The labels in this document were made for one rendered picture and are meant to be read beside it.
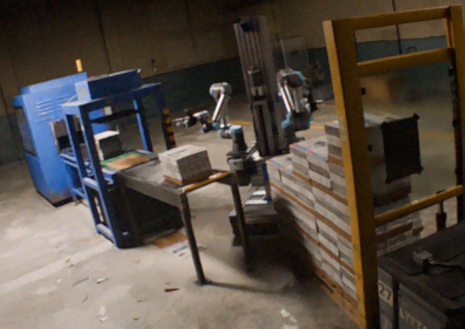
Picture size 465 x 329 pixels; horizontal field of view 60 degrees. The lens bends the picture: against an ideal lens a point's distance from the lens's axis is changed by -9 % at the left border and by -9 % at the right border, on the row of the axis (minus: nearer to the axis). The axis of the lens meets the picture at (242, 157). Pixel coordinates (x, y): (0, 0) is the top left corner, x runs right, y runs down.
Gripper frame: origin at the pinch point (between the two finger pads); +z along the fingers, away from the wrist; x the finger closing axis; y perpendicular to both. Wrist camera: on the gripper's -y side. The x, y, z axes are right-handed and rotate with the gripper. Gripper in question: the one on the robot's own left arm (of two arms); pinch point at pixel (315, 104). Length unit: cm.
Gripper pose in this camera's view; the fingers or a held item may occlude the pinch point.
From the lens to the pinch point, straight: 351.1
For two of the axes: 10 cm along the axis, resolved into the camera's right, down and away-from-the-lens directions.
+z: 1.4, 2.3, -9.6
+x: -9.4, 3.4, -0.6
